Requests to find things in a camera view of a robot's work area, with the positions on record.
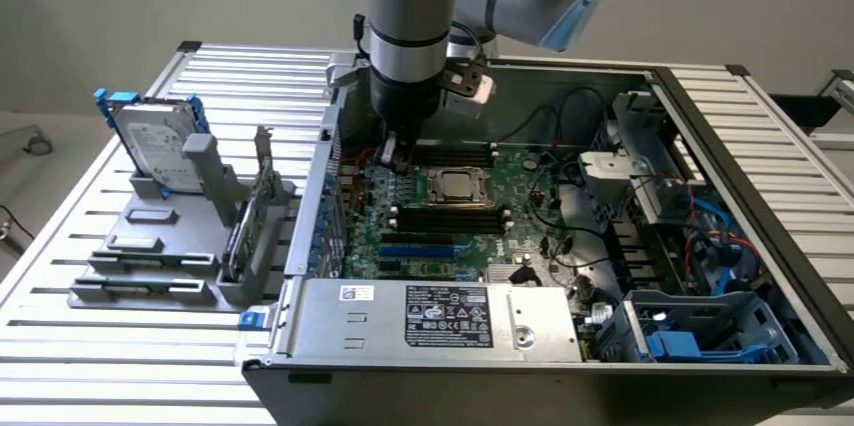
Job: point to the blue plastic disk bay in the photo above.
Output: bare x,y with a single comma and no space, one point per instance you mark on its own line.
707,331

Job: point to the grey caster wheel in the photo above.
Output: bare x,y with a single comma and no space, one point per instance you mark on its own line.
36,143

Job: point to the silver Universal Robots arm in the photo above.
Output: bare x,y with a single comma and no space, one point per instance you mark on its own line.
407,1

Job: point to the metal CPU socket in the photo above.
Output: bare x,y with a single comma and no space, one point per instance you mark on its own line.
461,186

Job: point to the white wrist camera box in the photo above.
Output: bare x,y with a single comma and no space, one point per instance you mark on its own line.
470,91

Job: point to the black RAM slot bank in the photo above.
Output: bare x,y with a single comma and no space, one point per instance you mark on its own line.
450,220
461,152

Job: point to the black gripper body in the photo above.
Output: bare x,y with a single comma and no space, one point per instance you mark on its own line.
407,101

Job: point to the hard disk with blue bracket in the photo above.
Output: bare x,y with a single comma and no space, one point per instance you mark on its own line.
156,146

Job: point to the green motherboard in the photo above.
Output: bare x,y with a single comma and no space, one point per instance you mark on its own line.
527,196

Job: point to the grey parts rack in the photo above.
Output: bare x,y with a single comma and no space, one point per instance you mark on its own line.
167,241

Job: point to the silver power supply unit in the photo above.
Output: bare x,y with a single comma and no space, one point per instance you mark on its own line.
427,321

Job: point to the green graphics card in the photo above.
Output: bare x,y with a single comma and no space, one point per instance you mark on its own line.
256,216

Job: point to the black expansion slot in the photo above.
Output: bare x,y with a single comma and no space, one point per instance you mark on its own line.
421,240

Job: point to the blue case latch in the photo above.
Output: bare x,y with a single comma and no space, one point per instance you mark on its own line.
251,321

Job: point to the blue expansion slot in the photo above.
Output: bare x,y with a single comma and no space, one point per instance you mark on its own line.
417,251

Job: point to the silver chipset heat sink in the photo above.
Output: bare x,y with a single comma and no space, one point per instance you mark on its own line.
503,274

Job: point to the silver disk bay cage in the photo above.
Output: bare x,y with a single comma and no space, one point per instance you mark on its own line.
634,166

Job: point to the silver CPU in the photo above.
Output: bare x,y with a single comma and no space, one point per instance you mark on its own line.
462,185

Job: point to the round coin cell battery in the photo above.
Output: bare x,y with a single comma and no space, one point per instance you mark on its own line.
530,164

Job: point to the open black PC case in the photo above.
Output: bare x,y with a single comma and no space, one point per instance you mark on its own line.
467,396

